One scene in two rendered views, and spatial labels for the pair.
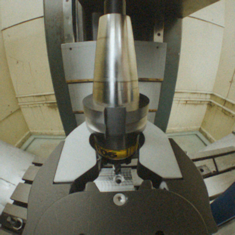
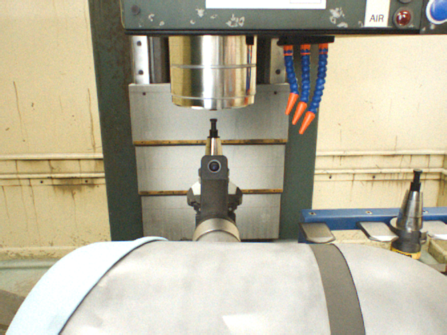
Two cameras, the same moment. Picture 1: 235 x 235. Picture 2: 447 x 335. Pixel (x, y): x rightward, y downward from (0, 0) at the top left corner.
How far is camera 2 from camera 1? 68 cm
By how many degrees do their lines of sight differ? 10
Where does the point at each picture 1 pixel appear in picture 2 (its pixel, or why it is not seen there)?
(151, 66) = (266, 122)
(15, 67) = not seen: outside the picture
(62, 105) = (117, 181)
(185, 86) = (365, 142)
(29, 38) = (18, 28)
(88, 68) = (170, 125)
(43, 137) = (22, 266)
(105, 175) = not seen: hidden behind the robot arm
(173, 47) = not seen: hidden behind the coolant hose
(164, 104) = (297, 181)
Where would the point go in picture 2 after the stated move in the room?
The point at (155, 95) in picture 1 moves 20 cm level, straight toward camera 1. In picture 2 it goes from (276, 166) to (261, 187)
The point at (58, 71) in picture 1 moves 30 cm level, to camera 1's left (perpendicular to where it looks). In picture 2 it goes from (116, 123) to (19, 124)
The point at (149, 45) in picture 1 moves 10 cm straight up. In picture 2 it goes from (263, 91) to (264, 56)
